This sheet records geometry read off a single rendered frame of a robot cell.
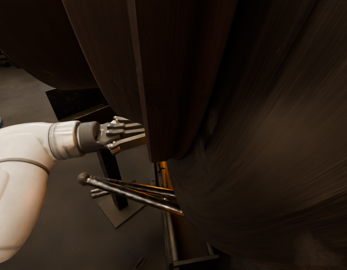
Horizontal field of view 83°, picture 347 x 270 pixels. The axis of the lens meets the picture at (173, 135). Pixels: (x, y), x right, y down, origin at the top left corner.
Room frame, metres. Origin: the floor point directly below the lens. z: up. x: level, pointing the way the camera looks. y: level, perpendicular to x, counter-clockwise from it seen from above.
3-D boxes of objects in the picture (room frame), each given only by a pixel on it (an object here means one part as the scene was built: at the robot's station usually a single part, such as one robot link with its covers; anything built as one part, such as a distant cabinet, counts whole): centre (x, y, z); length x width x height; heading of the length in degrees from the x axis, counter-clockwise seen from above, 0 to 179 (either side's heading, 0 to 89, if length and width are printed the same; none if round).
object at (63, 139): (0.36, 0.25, 0.75); 0.09 x 0.06 x 0.09; 9
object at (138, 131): (0.37, 0.10, 0.76); 0.11 x 0.01 x 0.04; 98
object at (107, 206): (0.66, 0.32, 0.36); 0.26 x 0.20 x 0.72; 44
